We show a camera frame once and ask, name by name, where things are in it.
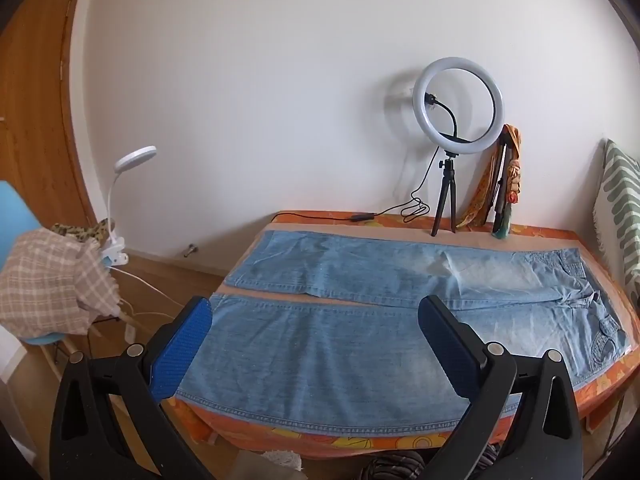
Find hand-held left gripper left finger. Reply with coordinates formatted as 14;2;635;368
48;296;216;480

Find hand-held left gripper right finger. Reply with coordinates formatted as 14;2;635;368
417;294;585;480

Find blue denim pants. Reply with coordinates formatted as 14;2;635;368
172;230;631;433

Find dark striped cloth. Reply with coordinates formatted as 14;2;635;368
360;450;501;480

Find plaid beige cloth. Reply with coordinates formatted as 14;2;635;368
0;230;121;338

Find leopard print cloth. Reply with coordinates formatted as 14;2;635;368
50;217;108;248

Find orange floral tablecloth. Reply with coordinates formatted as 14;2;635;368
170;210;640;461

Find folded grey tripod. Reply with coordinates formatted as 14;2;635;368
492;142;513;238

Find small black tripod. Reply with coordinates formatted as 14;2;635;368
431;151;458;237

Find orange scarf and umbrella bundle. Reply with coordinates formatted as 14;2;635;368
457;124;523;238

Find white clip desk lamp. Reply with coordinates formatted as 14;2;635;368
100;146;158;267

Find blue chair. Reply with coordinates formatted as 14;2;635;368
0;180;61;346

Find green white patterned blanket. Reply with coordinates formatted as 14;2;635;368
592;139;640;311

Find wooden door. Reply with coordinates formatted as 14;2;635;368
0;0;98;241

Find white lamp cable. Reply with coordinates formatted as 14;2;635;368
110;265;196;321

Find black ring light cable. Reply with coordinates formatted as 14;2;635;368
272;147;441;223

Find white ring light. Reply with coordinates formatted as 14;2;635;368
412;56;506;153

